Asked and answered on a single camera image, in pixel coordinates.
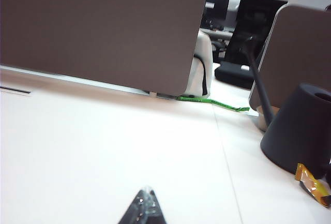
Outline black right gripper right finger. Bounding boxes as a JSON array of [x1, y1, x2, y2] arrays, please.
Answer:
[[146, 185, 167, 224]]

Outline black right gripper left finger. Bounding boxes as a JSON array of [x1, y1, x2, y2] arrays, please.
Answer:
[[118, 185, 149, 224]]

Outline green paper strip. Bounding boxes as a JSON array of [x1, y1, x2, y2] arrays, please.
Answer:
[[176, 95, 250, 112]]

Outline black flat cushion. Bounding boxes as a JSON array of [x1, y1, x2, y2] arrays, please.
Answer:
[[214, 61, 255, 89]]

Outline orange snack wrapper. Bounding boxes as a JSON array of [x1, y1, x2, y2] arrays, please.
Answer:
[[295, 162, 331, 207]]

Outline black cone-shaped holder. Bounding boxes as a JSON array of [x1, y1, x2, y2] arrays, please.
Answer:
[[260, 82, 331, 176]]

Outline black slanted rod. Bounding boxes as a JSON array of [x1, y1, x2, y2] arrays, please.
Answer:
[[241, 35, 275, 125]]

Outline wide brown desk partition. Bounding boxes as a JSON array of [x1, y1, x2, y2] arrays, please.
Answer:
[[0, 0, 207, 93]]

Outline narrow brown desk partition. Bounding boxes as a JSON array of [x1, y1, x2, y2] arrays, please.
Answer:
[[248, 3, 331, 111]]

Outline black office chair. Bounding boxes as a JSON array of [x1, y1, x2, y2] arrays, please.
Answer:
[[224, 0, 289, 66]]

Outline white bag with black strap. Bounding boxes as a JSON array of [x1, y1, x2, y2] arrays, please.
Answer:
[[185, 31, 214, 98]]

